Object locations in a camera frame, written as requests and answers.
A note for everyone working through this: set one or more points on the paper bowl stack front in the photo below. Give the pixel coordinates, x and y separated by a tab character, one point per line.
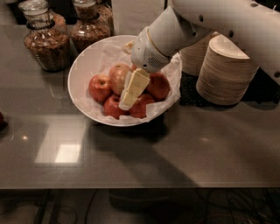
226	72

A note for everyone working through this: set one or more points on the red apple front right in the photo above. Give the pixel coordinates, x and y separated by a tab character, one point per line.
138	110

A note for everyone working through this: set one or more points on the paper bowl stack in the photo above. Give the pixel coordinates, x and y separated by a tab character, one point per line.
193	56
226	72

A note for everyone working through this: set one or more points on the glass granola jar left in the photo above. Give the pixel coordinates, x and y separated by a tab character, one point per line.
46	42

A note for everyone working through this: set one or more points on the red apple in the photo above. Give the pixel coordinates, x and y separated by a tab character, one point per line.
99	88
133	67
111	107
138	110
158	87

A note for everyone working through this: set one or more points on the red apple back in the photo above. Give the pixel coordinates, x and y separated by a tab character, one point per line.
133	67

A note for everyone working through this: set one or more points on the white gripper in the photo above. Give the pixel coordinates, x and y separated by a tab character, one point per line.
144	52

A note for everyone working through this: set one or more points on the paper bowl stack back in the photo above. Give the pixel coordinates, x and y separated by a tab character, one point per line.
193	56

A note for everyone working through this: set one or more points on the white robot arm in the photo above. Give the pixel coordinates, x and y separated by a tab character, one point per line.
250	26

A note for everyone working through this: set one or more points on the black mat under bowls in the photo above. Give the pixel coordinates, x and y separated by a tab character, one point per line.
189	90

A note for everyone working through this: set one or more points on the glass granola jar right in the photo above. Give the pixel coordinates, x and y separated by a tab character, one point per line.
90	26

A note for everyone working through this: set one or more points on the yellow-green top apple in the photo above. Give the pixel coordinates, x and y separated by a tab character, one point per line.
117	75

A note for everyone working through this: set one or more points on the glass granola jar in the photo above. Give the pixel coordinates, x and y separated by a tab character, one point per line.
46	42
90	26

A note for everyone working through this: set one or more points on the white bowl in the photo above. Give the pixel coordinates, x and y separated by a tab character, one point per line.
84	67

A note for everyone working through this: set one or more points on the red apple front left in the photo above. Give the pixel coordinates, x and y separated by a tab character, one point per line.
111	107

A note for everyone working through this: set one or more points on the white paper liner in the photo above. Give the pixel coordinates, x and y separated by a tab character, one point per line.
166	99

